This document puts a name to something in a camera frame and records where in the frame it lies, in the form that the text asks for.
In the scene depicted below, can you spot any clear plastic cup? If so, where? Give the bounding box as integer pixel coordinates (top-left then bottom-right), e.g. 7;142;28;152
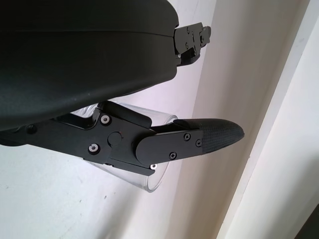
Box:
71;100;179;194

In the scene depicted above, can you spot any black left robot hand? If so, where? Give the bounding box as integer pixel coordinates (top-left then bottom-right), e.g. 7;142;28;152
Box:
0;0;246;179

